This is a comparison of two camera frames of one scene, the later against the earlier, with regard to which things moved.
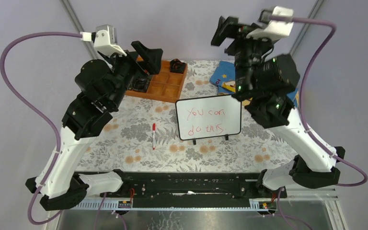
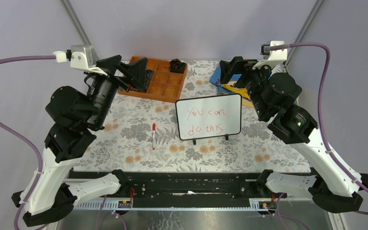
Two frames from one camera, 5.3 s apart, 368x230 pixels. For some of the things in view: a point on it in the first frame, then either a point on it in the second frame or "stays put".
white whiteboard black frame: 208,117 stays put
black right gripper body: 247,52 → 255,80
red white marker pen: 154,129 stays put
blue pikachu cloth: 223,78 stays put
